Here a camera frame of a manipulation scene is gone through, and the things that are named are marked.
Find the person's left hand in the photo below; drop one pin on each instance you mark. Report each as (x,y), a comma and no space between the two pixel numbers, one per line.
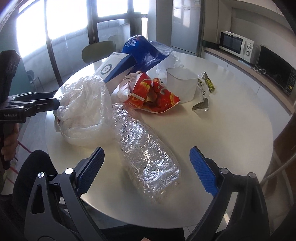
(10,144)

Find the black microwave oven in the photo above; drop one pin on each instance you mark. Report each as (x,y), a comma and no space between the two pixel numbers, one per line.
(277,69)

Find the silver yellow snack wrapper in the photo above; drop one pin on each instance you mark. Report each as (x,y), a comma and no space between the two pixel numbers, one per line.
(205,86)

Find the white microwave oven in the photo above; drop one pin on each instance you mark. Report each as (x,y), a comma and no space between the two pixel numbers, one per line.
(237,45)

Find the blue white product box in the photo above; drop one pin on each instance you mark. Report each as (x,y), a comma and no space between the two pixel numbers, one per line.
(115,68)

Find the person's left leg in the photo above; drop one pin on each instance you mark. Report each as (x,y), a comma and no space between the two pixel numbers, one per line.
(35,205)

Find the clear thin plastic bag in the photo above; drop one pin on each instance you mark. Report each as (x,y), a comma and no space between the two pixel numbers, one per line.
(172,61)

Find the red snack bag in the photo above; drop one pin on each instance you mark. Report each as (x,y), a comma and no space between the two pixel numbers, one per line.
(151,95)

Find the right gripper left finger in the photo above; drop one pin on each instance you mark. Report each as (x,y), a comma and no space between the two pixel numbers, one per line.
(68,188)

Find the white red paper wrapper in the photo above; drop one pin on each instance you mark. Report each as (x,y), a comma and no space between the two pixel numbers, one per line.
(127,85)

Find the white plastic container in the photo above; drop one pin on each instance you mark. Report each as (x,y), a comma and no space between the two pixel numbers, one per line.
(182,82)

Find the round white table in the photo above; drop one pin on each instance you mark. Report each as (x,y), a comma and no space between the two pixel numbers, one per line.
(235,132)

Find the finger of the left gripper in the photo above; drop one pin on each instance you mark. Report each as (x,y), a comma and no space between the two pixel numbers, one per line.
(40,102)

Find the green chair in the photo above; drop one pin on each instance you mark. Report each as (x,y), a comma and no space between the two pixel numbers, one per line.
(98,51)

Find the white plastic bag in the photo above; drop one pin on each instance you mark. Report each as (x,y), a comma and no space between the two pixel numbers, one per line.
(84,117)

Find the silver refrigerator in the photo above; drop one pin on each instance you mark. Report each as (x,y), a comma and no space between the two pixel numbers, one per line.
(187,26)

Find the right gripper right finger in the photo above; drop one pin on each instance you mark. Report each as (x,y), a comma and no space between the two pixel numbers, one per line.
(249,218)

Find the small chair outside window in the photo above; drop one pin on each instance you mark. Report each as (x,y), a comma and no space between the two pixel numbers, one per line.
(33,79)

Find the blue plastic bag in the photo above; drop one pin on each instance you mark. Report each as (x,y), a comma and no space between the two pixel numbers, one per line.
(146,53)

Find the clear crinkled plastic wrapper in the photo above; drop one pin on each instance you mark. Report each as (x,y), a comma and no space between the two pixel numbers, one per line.
(150,164)

